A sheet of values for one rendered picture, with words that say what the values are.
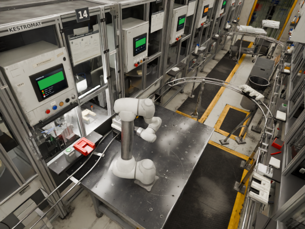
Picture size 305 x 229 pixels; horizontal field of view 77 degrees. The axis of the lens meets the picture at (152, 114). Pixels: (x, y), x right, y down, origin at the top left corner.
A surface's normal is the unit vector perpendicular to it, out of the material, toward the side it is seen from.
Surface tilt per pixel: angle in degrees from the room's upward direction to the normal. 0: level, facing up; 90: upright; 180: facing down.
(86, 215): 0
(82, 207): 0
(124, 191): 0
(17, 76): 90
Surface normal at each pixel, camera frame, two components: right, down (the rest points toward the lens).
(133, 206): 0.06, -0.77
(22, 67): 0.85, 0.37
